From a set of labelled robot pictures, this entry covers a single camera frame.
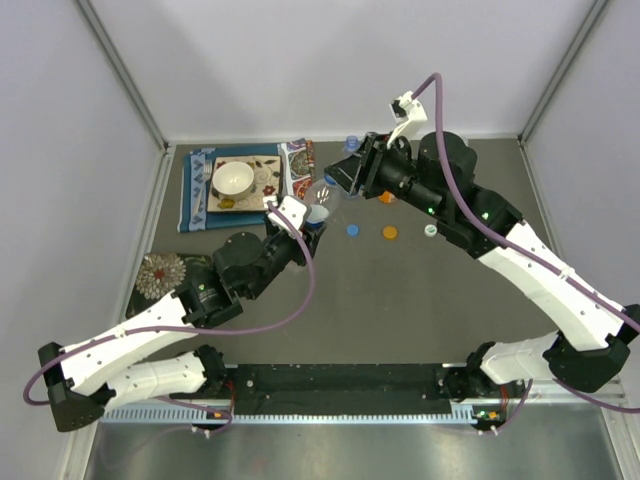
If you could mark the square floral plate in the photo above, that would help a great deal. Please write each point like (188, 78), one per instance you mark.
(267, 182)

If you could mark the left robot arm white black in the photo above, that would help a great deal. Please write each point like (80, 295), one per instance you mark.
(89, 379)

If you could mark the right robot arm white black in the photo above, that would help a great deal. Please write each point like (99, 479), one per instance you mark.
(591, 342)

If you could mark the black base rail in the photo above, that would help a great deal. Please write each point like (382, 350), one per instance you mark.
(344, 389)

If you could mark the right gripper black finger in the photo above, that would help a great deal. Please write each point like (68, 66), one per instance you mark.
(347, 167)
(345, 182)

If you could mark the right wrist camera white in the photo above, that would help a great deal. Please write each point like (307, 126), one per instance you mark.
(410, 116)

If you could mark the white green bottle cap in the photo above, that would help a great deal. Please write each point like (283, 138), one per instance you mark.
(431, 230)

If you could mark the clear water bottle blue cap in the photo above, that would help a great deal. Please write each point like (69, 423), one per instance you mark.
(322, 200)

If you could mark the blue liquid bottle blue cap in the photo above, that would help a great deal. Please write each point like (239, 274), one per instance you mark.
(352, 143)

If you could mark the white ceramic bowl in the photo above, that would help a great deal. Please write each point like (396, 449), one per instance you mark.
(233, 180)

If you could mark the dark floral coaster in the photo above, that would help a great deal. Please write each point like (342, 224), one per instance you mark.
(160, 273)

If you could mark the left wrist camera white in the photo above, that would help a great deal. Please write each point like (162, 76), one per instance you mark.
(286, 213)

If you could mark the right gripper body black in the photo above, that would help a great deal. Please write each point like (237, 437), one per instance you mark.
(382, 165)

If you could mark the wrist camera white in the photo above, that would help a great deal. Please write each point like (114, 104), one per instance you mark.
(410, 116)
(286, 213)

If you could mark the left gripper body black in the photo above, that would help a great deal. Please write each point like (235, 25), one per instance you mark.
(309, 238)

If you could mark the orange juice bottle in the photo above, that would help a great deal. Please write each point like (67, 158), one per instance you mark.
(387, 198)

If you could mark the orange bottle cap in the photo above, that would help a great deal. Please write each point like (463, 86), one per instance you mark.
(390, 232)

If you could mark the silver fork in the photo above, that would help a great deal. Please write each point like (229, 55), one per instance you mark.
(206, 176)

